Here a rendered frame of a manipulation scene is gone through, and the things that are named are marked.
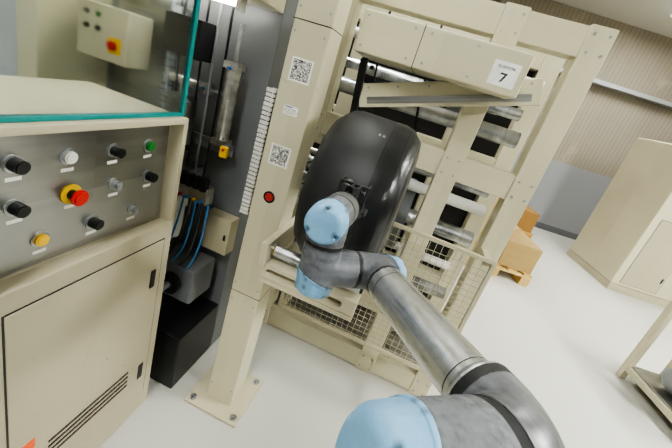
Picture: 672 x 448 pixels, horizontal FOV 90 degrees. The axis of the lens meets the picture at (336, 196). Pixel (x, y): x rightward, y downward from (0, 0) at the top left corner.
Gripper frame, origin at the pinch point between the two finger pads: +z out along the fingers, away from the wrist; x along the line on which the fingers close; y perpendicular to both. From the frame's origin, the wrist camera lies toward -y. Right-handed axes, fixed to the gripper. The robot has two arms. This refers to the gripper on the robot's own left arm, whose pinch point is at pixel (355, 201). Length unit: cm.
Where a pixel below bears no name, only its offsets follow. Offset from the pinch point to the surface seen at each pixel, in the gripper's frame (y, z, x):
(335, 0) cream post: 51, 15, 28
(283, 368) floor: -117, 65, 12
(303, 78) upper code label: 27.4, 17.0, 31.4
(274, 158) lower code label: -1.1, 19.9, 34.2
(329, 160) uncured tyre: 7.5, 3.3, 11.5
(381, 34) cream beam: 52, 41, 17
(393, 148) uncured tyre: 16.6, 9.3, -4.0
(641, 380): -90, 187, -231
